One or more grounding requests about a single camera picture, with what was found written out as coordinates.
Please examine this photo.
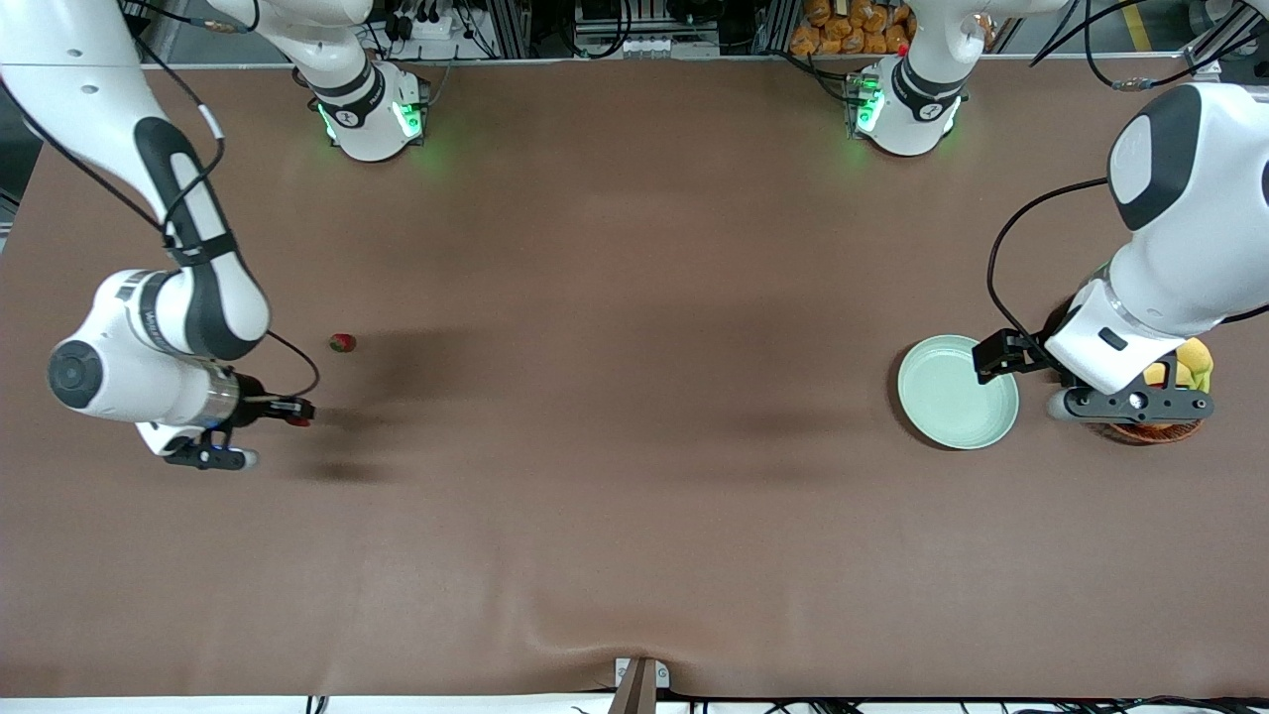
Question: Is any pale green round plate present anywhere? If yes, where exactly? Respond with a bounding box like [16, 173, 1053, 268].
[897, 334, 1020, 451]

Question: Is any brown wicker basket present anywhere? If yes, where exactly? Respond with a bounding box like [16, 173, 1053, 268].
[1086, 416, 1206, 446]

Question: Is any yellow banana bunch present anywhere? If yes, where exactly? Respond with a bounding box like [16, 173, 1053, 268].
[1143, 337, 1215, 393]

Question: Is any large brown table mat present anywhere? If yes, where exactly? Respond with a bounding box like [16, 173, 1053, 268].
[0, 58, 1269, 700]

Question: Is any pile of brown bread rolls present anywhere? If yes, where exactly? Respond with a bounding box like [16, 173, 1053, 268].
[790, 0, 918, 57]

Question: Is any white power strip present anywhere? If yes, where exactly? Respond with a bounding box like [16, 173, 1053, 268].
[382, 5, 457, 41]

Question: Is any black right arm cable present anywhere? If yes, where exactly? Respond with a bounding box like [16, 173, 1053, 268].
[0, 69, 321, 408]

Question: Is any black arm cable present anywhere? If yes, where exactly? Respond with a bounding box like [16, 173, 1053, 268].
[986, 0, 1269, 348]
[0, 69, 321, 408]

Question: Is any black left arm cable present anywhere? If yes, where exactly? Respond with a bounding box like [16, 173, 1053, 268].
[986, 0, 1269, 348]

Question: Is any aluminium frame rail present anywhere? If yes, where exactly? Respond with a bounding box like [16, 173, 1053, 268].
[1185, 5, 1269, 75]

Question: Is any aluminium frame post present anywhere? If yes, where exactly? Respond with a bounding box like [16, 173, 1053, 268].
[479, 0, 531, 60]
[755, 0, 799, 56]

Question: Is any grey brown camera post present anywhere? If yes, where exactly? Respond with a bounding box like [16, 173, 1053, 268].
[607, 657, 658, 714]

